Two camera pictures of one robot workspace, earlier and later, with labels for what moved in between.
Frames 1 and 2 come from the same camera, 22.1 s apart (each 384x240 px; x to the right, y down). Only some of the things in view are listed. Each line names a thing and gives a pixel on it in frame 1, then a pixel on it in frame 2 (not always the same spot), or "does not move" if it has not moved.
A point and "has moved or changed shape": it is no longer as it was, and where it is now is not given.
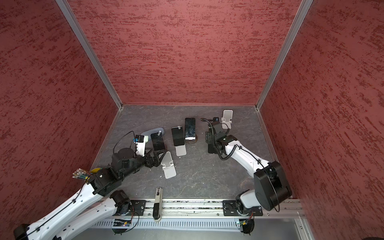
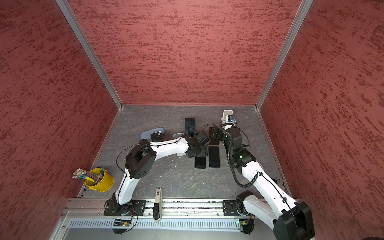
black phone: [161, 151] has moved or changed shape
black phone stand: [178, 136] -> [200, 162]
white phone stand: [227, 116] does not move
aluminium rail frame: [157, 208] does not move
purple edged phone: [157, 141] does not move
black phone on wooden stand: [190, 128] does not move
